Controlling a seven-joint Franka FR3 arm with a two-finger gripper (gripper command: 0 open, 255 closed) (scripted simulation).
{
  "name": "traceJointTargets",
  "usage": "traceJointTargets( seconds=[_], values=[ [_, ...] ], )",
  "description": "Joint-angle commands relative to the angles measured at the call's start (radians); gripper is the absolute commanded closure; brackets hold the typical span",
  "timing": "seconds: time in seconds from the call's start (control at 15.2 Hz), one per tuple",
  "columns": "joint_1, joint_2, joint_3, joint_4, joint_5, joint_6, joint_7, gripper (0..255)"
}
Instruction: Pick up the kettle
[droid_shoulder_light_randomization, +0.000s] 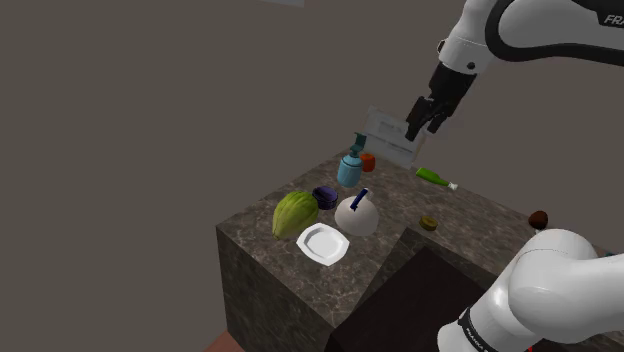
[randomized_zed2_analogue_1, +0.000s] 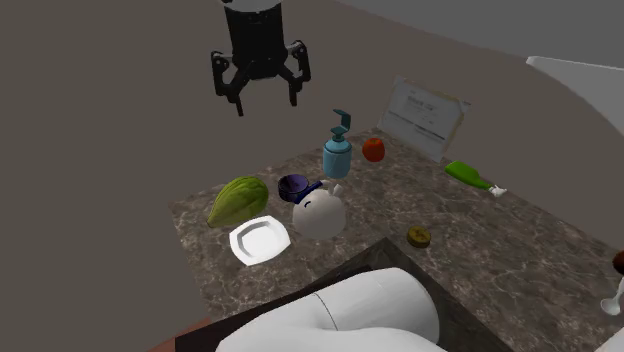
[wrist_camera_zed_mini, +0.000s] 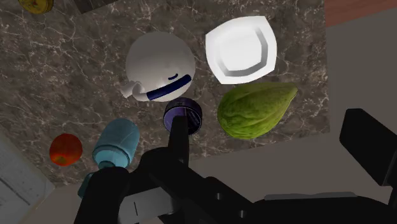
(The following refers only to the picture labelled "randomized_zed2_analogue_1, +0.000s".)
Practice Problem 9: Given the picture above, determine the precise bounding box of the green bottle with white cap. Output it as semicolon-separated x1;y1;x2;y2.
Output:
443;160;509;199

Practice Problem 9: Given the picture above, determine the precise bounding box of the white square plate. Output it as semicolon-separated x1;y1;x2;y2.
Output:
228;214;293;267

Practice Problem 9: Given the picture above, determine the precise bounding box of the red tomato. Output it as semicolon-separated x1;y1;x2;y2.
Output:
361;137;387;164

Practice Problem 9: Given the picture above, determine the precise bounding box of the white round bunny figure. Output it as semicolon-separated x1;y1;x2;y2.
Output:
291;183;349;242

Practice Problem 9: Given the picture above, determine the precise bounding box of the olive yellow round disc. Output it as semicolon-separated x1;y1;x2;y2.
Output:
406;225;433;250

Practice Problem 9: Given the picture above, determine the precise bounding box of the white spoon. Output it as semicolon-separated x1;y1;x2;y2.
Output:
599;275;624;318

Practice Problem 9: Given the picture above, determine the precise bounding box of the teal soap dispenser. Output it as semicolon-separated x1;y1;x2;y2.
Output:
322;108;354;180

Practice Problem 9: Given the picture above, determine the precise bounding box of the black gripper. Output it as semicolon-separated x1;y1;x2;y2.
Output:
210;1;313;118

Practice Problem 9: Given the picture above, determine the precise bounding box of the white curved fixture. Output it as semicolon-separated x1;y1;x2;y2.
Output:
525;55;624;139

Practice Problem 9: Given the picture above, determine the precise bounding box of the white printed paper box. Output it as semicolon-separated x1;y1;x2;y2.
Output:
377;74;472;164

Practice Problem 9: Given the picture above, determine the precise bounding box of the green leafy cabbage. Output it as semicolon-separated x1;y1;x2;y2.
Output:
206;175;271;230

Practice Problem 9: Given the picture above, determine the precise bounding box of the dark blue cup with handle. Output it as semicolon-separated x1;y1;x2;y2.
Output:
277;173;324;205

